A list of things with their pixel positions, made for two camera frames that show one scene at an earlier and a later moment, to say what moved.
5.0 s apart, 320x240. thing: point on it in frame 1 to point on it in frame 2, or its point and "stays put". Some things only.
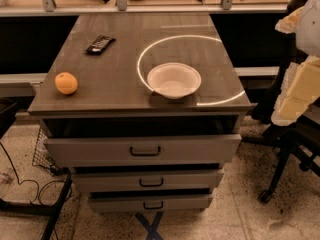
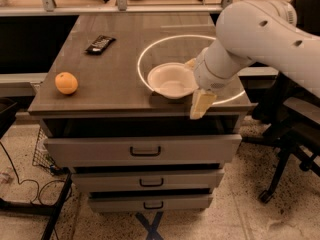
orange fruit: x=65 y=83 stays put
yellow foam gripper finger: x=289 y=23 to x=216 y=66
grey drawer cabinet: x=144 y=109 stays put
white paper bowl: x=174 y=80 stays put
